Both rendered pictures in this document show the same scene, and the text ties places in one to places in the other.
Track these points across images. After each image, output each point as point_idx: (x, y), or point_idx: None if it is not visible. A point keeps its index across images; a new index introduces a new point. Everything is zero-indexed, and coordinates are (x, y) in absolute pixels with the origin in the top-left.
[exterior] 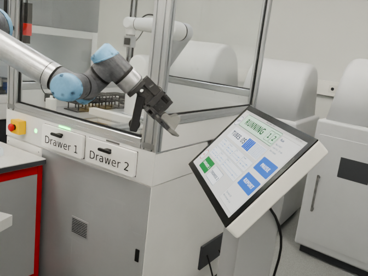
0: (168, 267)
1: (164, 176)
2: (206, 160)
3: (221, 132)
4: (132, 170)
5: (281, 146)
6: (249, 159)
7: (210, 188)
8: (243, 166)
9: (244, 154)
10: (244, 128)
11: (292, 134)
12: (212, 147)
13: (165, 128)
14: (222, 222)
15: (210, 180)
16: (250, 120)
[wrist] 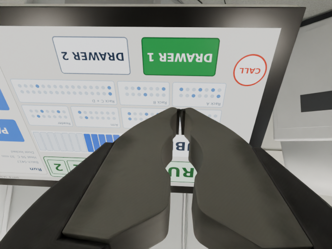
0: None
1: None
2: (205, 63)
3: (262, 135)
4: None
5: (21, 162)
6: (48, 125)
7: (49, 26)
8: (39, 112)
9: (81, 128)
10: (175, 161)
11: (33, 180)
12: (235, 98)
13: (91, 157)
14: None
15: (83, 39)
16: (183, 176)
